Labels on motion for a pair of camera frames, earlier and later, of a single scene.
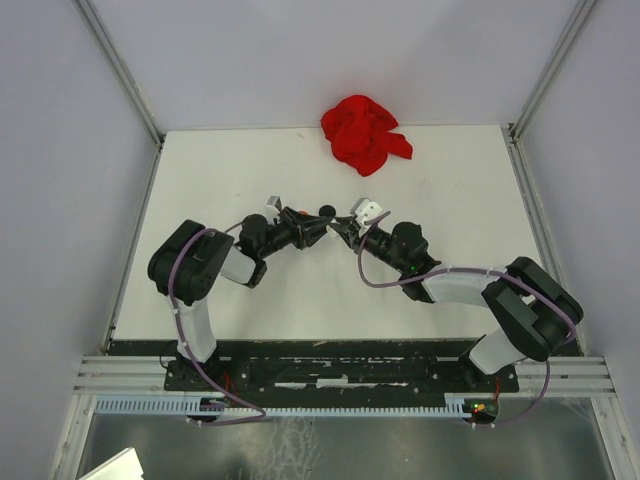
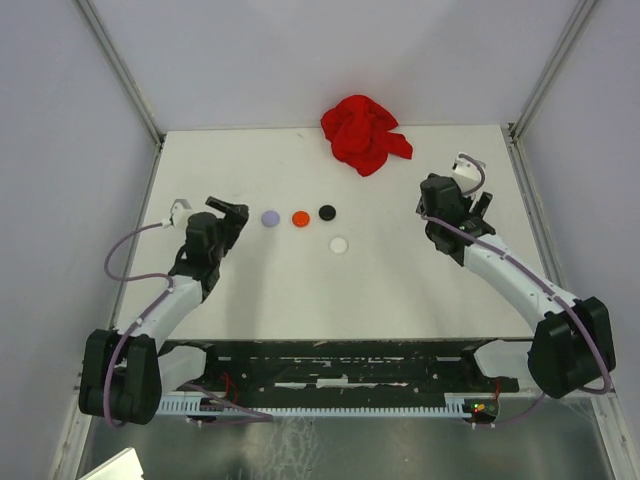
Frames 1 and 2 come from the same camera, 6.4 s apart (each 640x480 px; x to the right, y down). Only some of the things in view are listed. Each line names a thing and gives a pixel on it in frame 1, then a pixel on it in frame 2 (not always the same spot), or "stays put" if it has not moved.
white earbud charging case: (332, 231) -> (338, 245)
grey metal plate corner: (122, 466) stays put
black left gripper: (305, 236) -> (236, 214)
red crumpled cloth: (358, 130) stays put
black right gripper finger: (350, 232) -> (482, 205)
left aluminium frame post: (121, 70) stays put
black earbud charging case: (327, 211) stays put
